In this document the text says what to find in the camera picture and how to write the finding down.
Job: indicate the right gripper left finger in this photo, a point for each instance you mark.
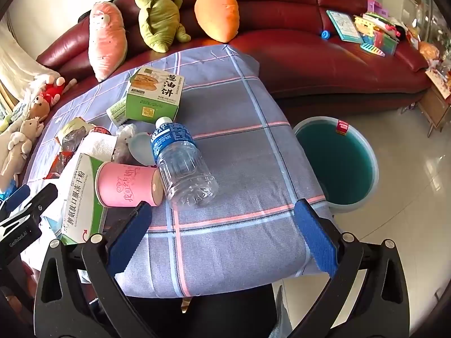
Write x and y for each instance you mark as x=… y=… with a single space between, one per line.
x=125 y=236

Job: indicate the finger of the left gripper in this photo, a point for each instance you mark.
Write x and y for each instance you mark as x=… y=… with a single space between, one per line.
x=38 y=204
x=15 y=199

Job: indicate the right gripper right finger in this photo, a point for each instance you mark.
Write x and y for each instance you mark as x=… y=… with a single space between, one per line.
x=318 y=234

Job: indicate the white green medicine box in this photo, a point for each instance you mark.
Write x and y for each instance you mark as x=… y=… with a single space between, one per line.
x=83 y=215

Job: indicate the pink paper cup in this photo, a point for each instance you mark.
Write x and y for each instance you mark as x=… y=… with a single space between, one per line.
x=125 y=186

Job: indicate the clear plastic water bottle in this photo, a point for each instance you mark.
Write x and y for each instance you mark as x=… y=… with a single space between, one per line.
x=186 y=178

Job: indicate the green scallion pancake box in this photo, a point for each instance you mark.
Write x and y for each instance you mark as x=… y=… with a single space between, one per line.
x=153 y=93

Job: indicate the red snack packet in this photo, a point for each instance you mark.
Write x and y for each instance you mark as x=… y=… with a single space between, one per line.
x=59 y=163

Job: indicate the yellow black snack bag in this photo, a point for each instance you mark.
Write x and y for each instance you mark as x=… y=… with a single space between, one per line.
x=71 y=135

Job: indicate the white paper towel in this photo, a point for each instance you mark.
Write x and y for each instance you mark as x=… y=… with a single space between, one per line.
x=99 y=146

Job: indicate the clear plastic bag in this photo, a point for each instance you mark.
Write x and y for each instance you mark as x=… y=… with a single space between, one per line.
x=124 y=134

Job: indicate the green clear plastic wrapper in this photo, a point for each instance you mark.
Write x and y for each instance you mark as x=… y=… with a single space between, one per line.
x=117 y=113

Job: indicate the teal round trash bin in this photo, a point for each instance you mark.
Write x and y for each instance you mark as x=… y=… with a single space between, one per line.
x=342 y=160

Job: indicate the beige rabbit plush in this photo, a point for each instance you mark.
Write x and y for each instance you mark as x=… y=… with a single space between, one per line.
x=18 y=147

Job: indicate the grey plaid tablecloth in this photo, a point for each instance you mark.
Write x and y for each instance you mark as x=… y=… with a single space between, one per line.
x=247 y=236

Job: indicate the brown teddy bear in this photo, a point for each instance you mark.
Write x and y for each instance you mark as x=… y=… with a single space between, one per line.
x=39 y=108

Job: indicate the clear plastic lid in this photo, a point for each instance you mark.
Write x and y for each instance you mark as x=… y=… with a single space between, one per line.
x=140 y=149

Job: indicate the red plush doll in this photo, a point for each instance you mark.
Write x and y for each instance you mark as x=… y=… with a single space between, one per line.
x=55 y=87

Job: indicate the cream curtain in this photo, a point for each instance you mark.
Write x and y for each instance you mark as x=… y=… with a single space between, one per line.
x=19 y=71

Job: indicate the pink carrot plush pillow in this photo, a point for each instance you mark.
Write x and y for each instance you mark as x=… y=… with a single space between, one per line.
x=107 y=40

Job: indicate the wooden side table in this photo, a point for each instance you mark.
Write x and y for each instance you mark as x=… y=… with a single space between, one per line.
x=435 y=103

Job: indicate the blue toy wheel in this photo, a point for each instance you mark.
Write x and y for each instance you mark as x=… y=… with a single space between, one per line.
x=325 y=35

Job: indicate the green dinosaur plush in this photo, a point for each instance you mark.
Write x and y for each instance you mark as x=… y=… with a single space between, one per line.
x=159 y=24

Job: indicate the teal children's book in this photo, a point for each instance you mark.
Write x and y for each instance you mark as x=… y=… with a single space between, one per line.
x=345 y=27

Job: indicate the orange carrot plush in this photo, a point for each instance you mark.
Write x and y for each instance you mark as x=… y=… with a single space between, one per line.
x=219 y=19

